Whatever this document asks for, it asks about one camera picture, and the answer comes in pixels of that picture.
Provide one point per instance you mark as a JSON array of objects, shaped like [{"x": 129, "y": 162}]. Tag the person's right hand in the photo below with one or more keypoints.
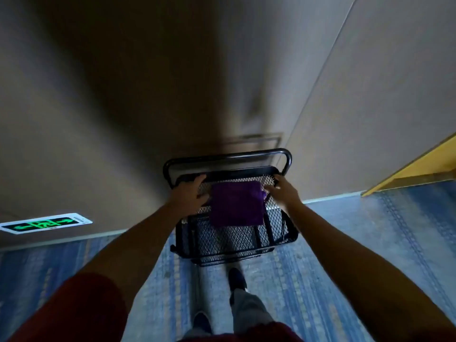
[{"x": 285, "y": 195}]

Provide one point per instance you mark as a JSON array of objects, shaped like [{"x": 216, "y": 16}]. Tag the person's left hand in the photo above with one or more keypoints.
[{"x": 187, "y": 199}]

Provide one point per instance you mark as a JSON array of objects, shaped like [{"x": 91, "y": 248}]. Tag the purple cleaning cloth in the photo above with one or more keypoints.
[{"x": 237, "y": 204}]

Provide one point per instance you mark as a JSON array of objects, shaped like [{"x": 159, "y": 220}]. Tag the black mesh metal cart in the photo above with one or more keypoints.
[{"x": 228, "y": 245}]

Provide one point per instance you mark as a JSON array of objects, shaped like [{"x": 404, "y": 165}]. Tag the green illuminated exit sign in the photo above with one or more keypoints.
[{"x": 46, "y": 223}]

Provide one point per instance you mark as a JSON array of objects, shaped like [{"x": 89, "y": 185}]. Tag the person's right forearm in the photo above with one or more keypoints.
[{"x": 338, "y": 252}]

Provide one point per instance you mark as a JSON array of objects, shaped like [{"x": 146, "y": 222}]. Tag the person's left forearm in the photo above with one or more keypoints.
[{"x": 142, "y": 245}]

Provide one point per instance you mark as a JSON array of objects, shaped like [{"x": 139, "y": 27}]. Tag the person's right dark shoe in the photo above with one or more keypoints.
[{"x": 237, "y": 279}]

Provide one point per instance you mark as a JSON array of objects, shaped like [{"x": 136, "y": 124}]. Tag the person's dark shoe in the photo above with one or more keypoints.
[
  {"x": 202, "y": 322},
  {"x": 237, "y": 279}
]

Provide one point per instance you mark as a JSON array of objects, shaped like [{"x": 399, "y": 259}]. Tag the person's grey trousers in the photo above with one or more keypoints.
[{"x": 249, "y": 309}]

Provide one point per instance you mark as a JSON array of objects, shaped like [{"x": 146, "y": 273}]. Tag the person's left dark shoe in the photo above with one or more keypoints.
[{"x": 202, "y": 322}]

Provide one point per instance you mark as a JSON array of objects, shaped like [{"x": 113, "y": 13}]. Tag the person's red shirt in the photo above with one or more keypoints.
[{"x": 71, "y": 309}]

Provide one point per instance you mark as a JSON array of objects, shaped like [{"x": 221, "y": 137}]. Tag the yellow wooden door frame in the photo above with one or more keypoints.
[{"x": 427, "y": 167}]

